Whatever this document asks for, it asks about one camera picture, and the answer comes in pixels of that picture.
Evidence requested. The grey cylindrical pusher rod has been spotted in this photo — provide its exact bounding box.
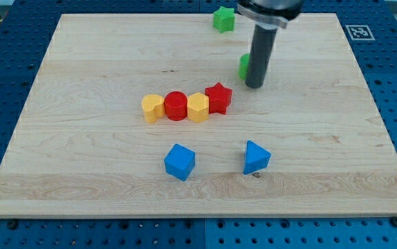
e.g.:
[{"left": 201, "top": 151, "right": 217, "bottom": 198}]
[{"left": 245, "top": 24, "right": 277, "bottom": 89}]

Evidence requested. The green cylinder block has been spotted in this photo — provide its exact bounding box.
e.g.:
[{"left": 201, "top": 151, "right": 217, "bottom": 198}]
[{"left": 238, "top": 53, "right": 250, "bottom": 80}]

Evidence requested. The green star block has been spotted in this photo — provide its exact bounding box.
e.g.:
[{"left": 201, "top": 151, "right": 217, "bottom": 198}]
[{"left": 212, "top": 6, "right": 235, "bottom": 33}]

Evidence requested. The red star block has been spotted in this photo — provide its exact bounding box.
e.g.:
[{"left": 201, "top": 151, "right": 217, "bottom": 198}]
[{"left": 205, "top": 82, "right": 232, "bottom": 115}]

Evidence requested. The yellow hexagon block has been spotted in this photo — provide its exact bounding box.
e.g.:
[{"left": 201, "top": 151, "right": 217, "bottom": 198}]
[{"left": 187, "top": 93, "right": 209, "bottom": 123}]

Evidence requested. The fiducial marker tag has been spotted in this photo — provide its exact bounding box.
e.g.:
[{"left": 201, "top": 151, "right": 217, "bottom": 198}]
[{"left": 345, "top": 24, "right": 375, "bottom": 41}]

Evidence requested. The red cylinder block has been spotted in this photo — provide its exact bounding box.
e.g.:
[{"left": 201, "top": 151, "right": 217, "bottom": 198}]
[{"left": 164, "top": 91, "right": 187, "bottom": 121}]

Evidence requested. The blue triangle block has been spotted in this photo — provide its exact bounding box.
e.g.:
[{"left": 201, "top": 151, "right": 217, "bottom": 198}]
[{"left": 243, "top": 140, "right": 271, "bottom": 175}]

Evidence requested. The yellow heart block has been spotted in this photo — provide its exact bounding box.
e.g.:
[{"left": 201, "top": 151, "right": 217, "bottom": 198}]
[{"left": 141, "top": 94, "right": 165, "bottom": 124}]

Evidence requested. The blue cube block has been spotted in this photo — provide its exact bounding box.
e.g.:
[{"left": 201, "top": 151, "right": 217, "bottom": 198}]
[{"left": 164, "top": 144, "right": 196, "bottom": 181}]

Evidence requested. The wooden board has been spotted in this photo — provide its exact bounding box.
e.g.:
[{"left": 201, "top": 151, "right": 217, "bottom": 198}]
[{"left": 0, "top": 13, "right": 397, "bottom": 219}]

